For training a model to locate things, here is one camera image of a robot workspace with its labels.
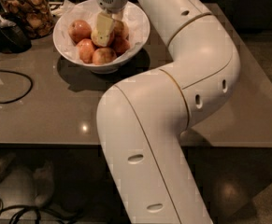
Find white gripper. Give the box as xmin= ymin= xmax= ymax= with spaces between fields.
xmin=94 ymin=0 xmax=128 ymax=35

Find glass jar of dried chips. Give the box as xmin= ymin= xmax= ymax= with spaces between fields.
xmin=0 ymin=0 xmax=54 ymax=39

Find white paper bowl liner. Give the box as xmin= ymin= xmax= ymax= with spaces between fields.
xmin=58 ymin=0 xmax=147 ymax=63

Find black cable on table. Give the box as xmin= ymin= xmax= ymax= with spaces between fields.
xmin=0 ymin=68 xmax=35 ymax=105

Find white sock right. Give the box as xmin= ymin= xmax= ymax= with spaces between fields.
xmin=33 ymin=161 xmax=54 ymax=207

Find white ceramic bowl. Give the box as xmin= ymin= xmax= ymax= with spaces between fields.
xmin=52 ymin=0 xmax=151 ymax=75

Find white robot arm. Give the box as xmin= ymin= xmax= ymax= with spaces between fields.
xmin=96 ymin=0 xmax=240 ymax=224

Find black appliance with handle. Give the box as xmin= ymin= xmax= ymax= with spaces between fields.
xmin=0 ymin=4 xmax=32 ymax=53

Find red apple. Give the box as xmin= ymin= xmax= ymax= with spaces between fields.
xmin=68 ymin=20 xmax=92 ymax=43
xmin=114 ymin=21 xmax=129 ymax=38
xmin=91 ymin=29 xmax=114 ymax=48
xmin=93 ymin=48 xmax=117 ymax=65
xmin=77 ymin=38 xmax=96 ymax=63
xmin=111 ymin=36 xmax=130 ymax=55

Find black cables on floor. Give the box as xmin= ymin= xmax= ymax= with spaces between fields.
xmin=0 ymin=193 xmax=80 ymax=224

